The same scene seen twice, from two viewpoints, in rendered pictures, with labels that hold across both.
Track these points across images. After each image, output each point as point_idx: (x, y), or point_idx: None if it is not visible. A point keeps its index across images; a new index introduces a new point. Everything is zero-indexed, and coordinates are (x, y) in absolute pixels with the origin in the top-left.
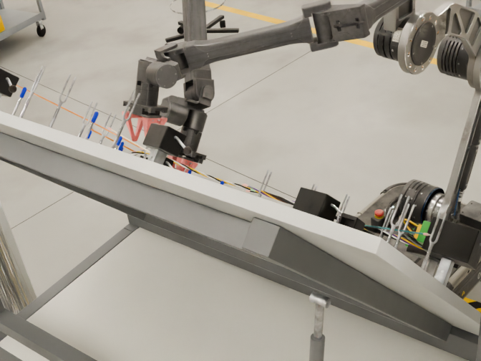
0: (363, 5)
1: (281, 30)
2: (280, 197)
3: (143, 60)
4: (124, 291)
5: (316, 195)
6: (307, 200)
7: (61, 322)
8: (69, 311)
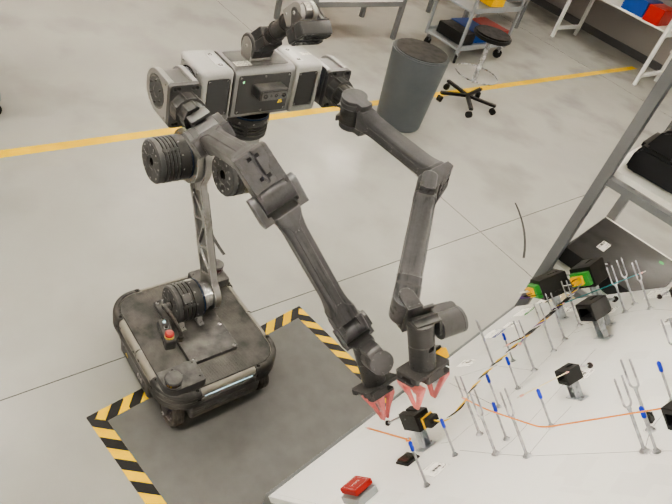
0: (449, 162)
1: (432, 216)
2: (532, 330)
3: (426, 325)
4: None
5: (602, 301)
6: (599, 308)
7: None
8: None
